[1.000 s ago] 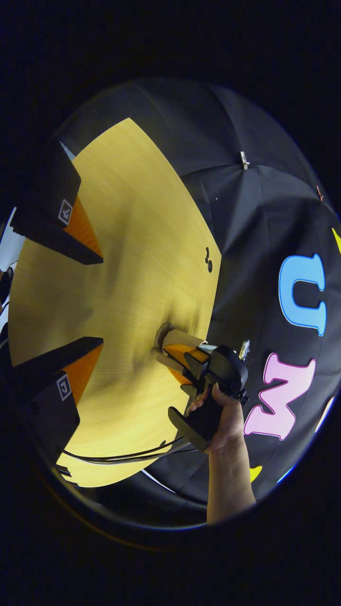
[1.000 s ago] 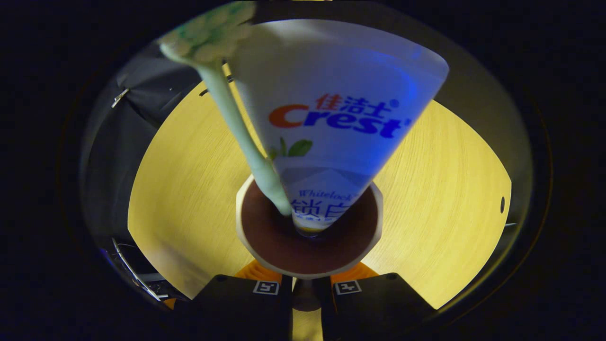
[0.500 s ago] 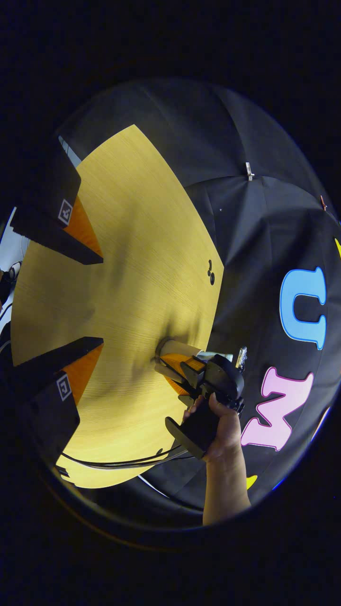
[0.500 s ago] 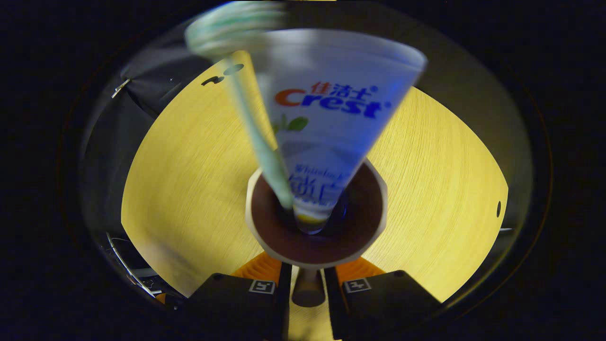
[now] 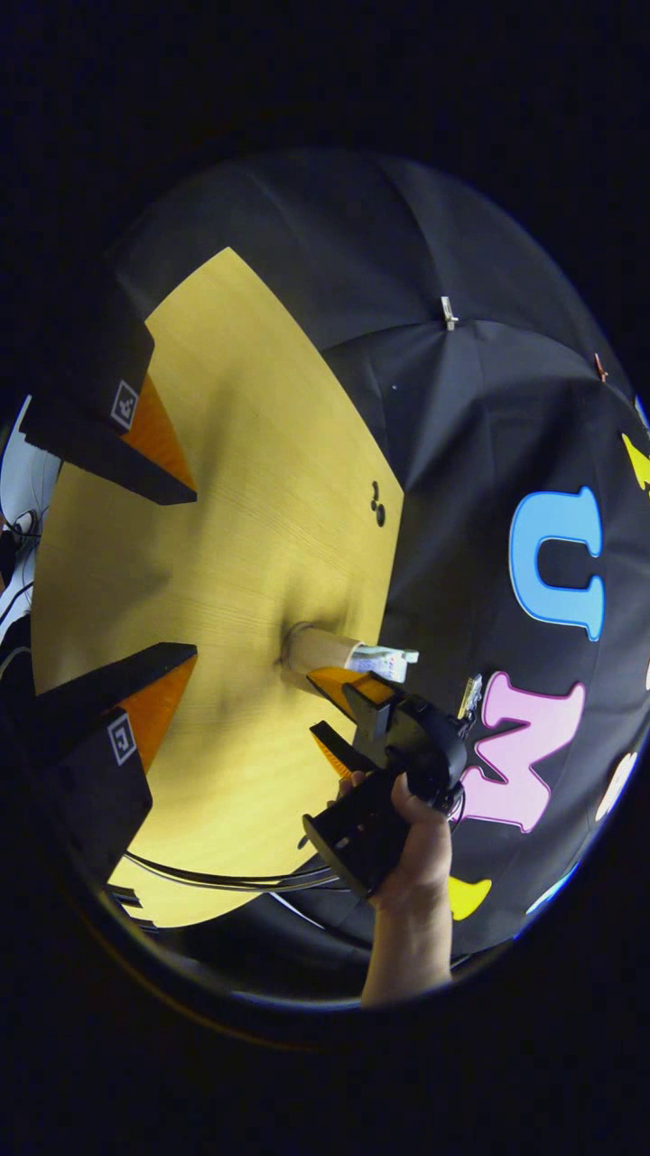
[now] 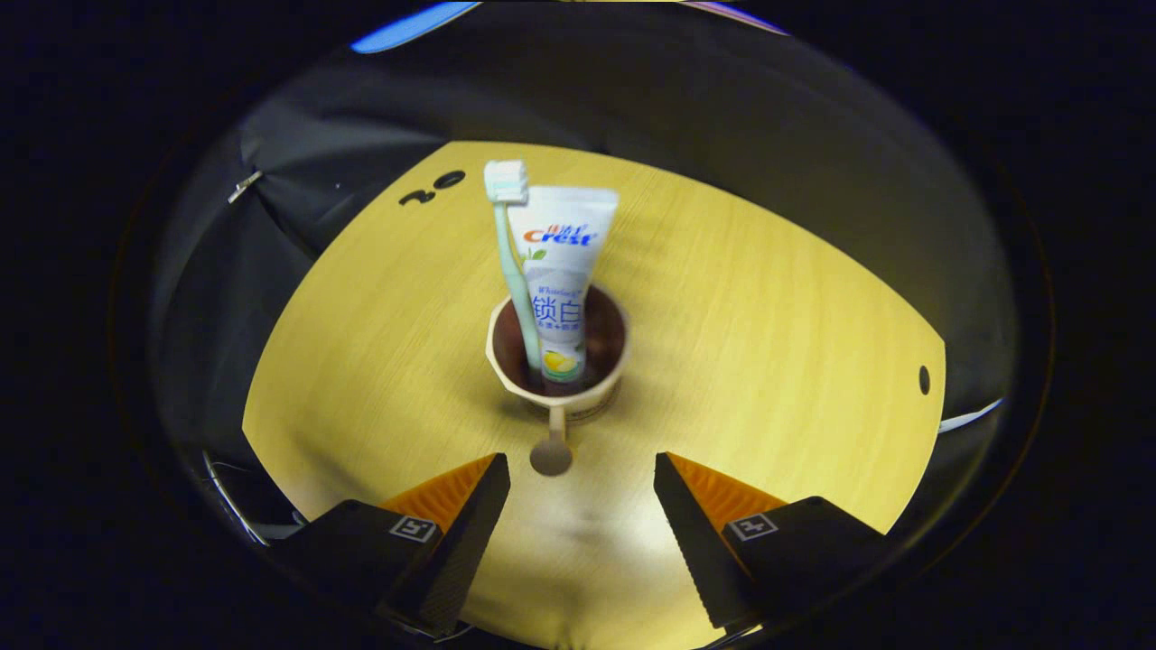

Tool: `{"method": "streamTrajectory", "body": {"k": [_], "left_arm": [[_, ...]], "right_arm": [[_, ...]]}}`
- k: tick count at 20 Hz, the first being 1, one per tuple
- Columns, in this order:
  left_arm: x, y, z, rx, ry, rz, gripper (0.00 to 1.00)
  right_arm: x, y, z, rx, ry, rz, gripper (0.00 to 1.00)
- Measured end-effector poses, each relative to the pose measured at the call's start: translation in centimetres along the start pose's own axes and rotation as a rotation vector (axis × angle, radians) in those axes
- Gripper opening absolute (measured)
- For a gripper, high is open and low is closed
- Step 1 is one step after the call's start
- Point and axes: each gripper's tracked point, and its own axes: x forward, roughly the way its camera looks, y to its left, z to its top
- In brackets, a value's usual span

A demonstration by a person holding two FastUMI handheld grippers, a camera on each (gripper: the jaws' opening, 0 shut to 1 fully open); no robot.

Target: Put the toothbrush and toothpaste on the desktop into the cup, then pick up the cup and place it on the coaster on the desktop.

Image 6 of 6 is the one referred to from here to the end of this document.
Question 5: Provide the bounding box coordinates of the pale green toothbrush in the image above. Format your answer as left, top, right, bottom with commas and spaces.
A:
483, 160, 545, 373

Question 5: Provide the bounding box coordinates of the white toothpaste tube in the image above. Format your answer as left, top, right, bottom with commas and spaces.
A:
506, 185, 621, 387

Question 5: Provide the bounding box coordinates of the black backdrop cloth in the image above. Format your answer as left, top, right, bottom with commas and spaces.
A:
149, 0, 1017, 543

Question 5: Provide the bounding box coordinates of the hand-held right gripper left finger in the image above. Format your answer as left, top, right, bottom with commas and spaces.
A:
271, 452, 512, 637

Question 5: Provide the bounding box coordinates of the wooden desktop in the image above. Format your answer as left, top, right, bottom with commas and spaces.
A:
242, 140, 947, 650

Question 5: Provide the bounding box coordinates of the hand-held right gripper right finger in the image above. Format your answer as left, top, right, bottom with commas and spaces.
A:
653, 451, 890, 633

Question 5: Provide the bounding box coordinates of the beige cup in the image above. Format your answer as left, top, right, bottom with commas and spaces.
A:
486, 287, 631, 478

